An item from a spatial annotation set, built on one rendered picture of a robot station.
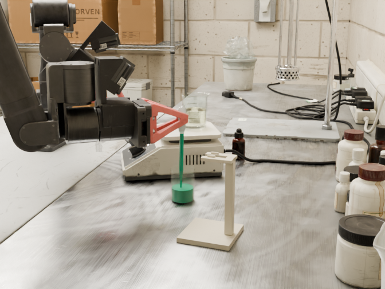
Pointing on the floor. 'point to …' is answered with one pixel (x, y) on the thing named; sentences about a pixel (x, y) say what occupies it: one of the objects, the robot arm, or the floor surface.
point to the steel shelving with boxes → (97, 11)
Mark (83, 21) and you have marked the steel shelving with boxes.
